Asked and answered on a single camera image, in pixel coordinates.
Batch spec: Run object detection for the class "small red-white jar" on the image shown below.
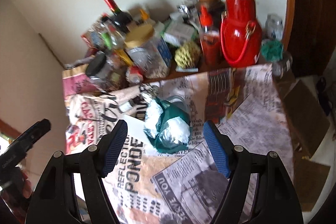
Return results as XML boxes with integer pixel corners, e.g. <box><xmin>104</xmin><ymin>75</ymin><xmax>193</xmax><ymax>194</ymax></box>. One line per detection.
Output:
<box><xmin>126</xmin><ymin>65</ymin><xmax>143</xmax><ymax>85</ymax></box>

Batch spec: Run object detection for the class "black-lid clear plastic jar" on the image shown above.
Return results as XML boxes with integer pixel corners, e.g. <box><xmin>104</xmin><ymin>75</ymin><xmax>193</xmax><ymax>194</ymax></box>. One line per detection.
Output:
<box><xmin>85</xmin><ymin>51</ymin><xmax>127</xmax><ymax>91</ymax></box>

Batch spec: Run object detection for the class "red thermos jug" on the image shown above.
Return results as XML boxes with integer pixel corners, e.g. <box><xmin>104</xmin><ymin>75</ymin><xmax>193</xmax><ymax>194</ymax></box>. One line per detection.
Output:
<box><xmin>220</xmin><ymin>0</ymin><xmax>262</xmax><ymax>68</ymax></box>

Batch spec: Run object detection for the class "yellow-label sauce bottle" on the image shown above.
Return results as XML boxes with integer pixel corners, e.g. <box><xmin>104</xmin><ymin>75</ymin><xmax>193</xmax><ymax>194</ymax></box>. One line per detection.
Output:
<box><xmin>105</xmin><ymin>17</ymin><xmax>133</xmax><ymax>67</ymax></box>

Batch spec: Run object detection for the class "person's left hand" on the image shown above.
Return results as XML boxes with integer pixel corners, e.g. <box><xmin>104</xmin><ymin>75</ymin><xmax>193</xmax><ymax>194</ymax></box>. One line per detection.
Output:
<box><xmin>20</xmin><ymin>169</ymin><xmax>33</xmax><ymax>199</ymax></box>

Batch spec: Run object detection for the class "printed retro tablecloth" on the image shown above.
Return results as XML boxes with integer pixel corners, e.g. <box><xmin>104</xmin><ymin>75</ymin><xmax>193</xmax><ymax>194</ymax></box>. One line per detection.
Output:
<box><xmin>66</xmin><ymin>64</ymin><xmax>294</xmax><ymax>223</ymax></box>

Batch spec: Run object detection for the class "red-capped wine bottle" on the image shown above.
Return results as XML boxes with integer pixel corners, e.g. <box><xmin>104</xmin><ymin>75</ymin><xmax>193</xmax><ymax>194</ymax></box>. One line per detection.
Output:
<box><xmin>104</xmin><ymin>0</ymin><xmax>134</xmax><ymax>34</ymax></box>

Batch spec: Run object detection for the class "dark brown wooden door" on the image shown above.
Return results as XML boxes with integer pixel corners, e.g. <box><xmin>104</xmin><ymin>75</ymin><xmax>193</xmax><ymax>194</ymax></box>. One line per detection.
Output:
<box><xmin>283</xmin><ymin>0</ymin><xmax>335</xmax><ymax>77</ymax></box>

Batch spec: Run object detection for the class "red chili sauce bottle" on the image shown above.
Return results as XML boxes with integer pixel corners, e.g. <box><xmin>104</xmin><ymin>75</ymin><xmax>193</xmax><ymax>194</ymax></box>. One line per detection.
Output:
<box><xmin>199</xmin><ymin>5</ymin><xmax>222</xmax><ymax>68</ymax></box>

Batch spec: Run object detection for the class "teal white plastic bag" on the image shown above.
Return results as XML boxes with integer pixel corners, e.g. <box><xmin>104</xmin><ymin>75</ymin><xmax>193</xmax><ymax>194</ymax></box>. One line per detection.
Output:
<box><xmin>143</xmin><ymin>96</ymin><xmax>192</xmax><ymax>154</ymax></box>

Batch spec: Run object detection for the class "peanut snack bag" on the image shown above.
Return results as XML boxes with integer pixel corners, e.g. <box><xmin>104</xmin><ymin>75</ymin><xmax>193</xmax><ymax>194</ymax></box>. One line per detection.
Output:
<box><xmin>81</xmin><ymin>14</ymin><xmax>110</xmax><ymax>51</ymax></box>

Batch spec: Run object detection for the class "green bottle cap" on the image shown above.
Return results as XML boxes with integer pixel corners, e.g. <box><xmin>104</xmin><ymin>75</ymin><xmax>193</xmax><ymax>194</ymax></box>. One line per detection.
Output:
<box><xmin>101</xmin><ymin>32</ymin><xmax>112</xmax><ymax>49</ymax></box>

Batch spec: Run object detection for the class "crumpled silver foil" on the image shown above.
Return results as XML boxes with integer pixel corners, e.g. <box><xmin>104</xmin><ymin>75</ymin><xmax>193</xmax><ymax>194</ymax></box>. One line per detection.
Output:
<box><xmin>177</xmin><ymin>0</ymin><xmax>199</xmax><ymax>19</ymax></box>

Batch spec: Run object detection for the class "orange-cap squeeze bottle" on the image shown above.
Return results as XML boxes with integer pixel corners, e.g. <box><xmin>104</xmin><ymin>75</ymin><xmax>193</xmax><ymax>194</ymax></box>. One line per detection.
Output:
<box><xmin>139</xmin><ymin>9</ymin><xmax>150</xmax><ymax>23</ymax></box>

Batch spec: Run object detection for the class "custard apple fruit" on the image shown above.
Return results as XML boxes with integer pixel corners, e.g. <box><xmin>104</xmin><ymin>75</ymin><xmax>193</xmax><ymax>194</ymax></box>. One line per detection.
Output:
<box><xmin>174</xmin><ymin>41</ymin><xmax>201</xmax><ymax>69</ymax></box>

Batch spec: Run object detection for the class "gold-lid clear plastic jar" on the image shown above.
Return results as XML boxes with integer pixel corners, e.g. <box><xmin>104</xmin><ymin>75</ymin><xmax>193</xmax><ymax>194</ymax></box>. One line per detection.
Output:
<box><xmin>125</xmin><ymin>24</ymin><xmax>172</xmax><ymax>79</ymax></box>

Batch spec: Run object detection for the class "pink paper duck bag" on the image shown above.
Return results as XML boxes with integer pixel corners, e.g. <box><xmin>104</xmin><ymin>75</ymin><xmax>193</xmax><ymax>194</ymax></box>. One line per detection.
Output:
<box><xmin>62</xmin><ymin>64</ymin><xmax>98</xmax><ymax>99</ymax></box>

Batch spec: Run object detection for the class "clear glass jar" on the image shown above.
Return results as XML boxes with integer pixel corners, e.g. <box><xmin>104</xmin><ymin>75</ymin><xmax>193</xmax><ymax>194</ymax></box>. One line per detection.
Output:
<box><xmin>265</xmin><ymin>14</ymin><xmax>284</xmax><ymax>41</ymax></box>

